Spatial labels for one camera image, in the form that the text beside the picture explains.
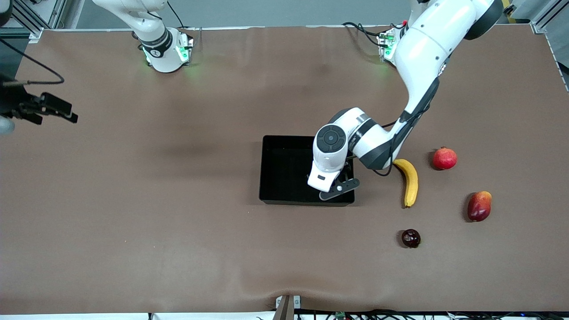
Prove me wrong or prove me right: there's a yellow banana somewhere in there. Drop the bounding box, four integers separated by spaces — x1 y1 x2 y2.
393 159 419 208

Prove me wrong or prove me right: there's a black rectangular plastic box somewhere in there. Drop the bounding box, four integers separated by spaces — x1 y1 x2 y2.
259 135 356 206

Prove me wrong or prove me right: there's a dark purple mangosteen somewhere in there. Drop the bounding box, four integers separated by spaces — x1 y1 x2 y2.
401 229 421 248

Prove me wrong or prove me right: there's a red pomegranate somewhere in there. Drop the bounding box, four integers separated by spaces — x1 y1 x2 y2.
433 147 457 171

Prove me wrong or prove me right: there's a red yellow mango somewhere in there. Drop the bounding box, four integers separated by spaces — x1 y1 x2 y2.
467 191 493 222

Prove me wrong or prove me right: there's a brown table mat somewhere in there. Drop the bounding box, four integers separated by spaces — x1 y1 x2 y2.
0 24 569 315

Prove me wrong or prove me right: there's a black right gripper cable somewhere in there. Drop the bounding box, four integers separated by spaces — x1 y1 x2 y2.
0 38 65 86

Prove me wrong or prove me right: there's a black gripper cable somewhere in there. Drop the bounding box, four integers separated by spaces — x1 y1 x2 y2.
0 38 65 86
373 104 441 176

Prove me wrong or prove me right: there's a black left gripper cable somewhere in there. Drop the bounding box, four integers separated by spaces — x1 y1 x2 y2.
373 104 441 176

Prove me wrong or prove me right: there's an aluminium frame profile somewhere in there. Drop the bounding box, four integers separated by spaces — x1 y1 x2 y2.
0 0 67 43
502 0 569 92

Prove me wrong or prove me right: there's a grey metal table bracket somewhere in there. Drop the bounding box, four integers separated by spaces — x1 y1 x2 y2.
274 295 302 320

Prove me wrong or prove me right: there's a black left arm base cable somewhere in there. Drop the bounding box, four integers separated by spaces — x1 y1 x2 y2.
342 21 403 48

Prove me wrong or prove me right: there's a black arm base cable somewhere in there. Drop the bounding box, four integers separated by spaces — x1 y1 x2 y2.
167 0 185 28
342 21 403 48

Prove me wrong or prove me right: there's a black right arm base cable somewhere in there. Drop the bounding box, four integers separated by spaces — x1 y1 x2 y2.
167 0 185 28

